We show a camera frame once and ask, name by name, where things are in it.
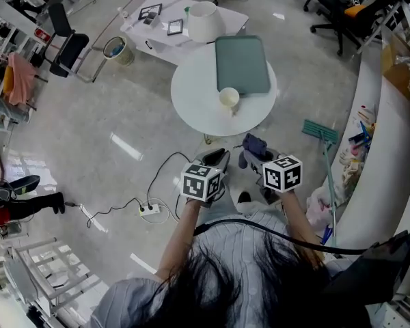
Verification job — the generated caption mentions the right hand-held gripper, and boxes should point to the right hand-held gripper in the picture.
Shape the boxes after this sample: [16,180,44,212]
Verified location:
[238,150,303,205]

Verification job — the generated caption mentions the person's light striped shirt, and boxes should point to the person's light striped shirt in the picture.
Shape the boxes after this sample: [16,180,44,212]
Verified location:
[88,210,332,328]

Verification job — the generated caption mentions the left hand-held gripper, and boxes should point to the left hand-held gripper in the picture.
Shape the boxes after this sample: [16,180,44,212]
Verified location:
[180,148,232,208]

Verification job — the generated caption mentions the black power cable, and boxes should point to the black power cable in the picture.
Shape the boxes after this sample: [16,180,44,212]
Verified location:
[86,152,192,228]

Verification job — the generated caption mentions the white cup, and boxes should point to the white cup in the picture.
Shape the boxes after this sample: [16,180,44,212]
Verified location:
[219,87,241,118]

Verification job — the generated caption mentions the white curved counter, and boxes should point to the white curved counter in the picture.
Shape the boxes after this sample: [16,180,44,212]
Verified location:
[327,1,410,297]

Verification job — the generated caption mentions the person's right forearm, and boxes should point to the person's right forearm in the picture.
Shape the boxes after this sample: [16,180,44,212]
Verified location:
[280,189,325,269]

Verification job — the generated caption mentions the blue plastic tool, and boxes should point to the blue plastic tool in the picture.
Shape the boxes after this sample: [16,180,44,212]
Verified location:
[348,121,373,146]

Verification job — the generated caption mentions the green plastic tray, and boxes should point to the green plastic tray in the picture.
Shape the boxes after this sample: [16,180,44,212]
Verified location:
[214,35,272,97]

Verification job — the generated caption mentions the black chair with chrome frame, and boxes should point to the black chair with chrome frame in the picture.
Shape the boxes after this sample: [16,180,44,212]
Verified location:
[42,2,105,83]

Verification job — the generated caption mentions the green flat mop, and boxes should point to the green flat mop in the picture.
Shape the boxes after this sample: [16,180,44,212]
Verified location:
[301,118,340,245]

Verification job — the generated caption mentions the white lampshade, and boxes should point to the white lampshade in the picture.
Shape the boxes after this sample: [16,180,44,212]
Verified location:
[187,1,226,43]

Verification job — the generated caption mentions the white power strip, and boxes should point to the white power strip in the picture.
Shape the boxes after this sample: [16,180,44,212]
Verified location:
[139,203,161,217]

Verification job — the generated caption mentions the pink hanging cloth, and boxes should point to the pink hanging cloth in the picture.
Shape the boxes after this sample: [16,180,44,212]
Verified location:
[3,52,38,106]

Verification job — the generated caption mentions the black headset cable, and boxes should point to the black headset cable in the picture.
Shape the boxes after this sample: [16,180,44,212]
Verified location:
[194,219,366,256]

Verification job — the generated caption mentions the person's left forearm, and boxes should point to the person's left forearm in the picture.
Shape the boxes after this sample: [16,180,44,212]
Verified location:
[156,198,202,279]

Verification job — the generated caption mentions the woven waste basket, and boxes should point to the woven waste basket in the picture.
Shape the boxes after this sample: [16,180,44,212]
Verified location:
[102,36,135,67]

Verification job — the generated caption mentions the round white side table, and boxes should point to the round white side table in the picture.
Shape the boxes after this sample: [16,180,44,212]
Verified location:
[170,44,278,146]

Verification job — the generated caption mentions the dark blue cloth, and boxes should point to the dark blue cloth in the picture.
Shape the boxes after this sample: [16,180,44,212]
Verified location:
[242,133,268,159]

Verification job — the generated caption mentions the low white rectangular table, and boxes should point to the low white rectangular table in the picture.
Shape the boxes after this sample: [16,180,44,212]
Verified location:
[120,0,249,66]

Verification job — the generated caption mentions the pink plastic bag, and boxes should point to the pink plastic bag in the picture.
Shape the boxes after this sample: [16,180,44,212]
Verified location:
[305,186,336,232]

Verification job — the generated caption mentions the black office chair orange cushion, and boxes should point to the black office chair orange cushion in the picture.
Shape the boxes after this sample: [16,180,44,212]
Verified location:
[310,0,397,56]

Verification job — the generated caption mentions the black headset mount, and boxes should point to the black headset mount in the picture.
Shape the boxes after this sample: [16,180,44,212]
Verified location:
[323,230,410,307]

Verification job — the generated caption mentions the person's grey trousers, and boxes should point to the person's grey trousers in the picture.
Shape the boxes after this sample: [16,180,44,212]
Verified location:
[204,179,238,223]

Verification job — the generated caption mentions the black picture frame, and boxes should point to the black picture frame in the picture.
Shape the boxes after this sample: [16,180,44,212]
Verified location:
[167,18,185,36]
[137,3,163,21]

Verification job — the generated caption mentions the cardboard box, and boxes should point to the cardboard box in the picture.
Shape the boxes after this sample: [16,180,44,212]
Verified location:
[381,34,410,98]

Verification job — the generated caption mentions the white metal rack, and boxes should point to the white metal rack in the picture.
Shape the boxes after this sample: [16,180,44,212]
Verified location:
[0,237,103,328]

